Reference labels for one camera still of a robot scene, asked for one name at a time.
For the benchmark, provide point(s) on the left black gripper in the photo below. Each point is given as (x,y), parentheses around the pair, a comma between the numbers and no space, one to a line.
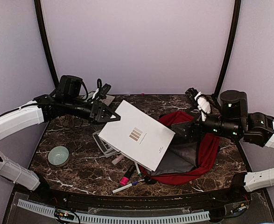
(96,105)

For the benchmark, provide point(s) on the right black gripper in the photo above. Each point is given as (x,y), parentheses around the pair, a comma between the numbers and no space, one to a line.
(186,125)

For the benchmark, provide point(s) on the red student backpack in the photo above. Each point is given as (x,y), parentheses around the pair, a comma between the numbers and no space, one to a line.
(184,162)

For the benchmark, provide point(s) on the white notebook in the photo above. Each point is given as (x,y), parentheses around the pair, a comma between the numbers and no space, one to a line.
(137,136)

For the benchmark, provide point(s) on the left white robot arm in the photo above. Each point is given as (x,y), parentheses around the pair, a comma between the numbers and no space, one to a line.
(41,109)

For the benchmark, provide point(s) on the floral square plate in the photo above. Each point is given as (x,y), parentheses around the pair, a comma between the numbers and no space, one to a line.
(108,100)

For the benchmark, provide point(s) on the grey interior magazine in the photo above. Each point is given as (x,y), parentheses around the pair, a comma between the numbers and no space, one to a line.
(105,148)

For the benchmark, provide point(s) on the pastel pink yellow highlighter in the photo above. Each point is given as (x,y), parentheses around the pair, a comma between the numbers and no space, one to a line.
(118,159)

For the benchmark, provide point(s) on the teal capped white marker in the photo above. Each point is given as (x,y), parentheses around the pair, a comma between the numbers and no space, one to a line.
(137,168)

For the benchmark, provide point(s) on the light green bowl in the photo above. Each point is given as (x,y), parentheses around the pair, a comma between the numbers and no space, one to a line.
(58,156)

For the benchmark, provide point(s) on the black pink highlighter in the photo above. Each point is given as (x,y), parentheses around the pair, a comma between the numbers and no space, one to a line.
(125,179)

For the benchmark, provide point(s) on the purple capped white marker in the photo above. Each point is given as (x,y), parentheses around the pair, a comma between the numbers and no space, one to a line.
(127,186)

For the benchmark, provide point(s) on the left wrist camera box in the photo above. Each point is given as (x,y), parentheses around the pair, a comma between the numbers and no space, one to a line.
(68,88)

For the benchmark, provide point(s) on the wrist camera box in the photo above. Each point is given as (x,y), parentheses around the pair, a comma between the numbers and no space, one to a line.
(68,88)
(233,105)

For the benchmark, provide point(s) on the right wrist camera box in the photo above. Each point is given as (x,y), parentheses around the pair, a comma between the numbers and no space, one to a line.
(233,105)

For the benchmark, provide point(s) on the black front table rail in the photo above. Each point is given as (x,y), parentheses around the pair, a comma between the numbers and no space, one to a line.
(198,194)

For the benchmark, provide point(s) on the white slotted cable duct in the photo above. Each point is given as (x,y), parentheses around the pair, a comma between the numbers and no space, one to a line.
(101,216)

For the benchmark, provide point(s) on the right black frame post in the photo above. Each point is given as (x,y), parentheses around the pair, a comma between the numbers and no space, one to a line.
(229,47)

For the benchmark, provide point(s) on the black frame post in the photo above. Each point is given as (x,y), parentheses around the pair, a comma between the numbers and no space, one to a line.
(229,47)
(45,41)

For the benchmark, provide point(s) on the left black frame post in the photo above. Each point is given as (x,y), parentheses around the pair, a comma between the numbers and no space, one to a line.
(45,41)

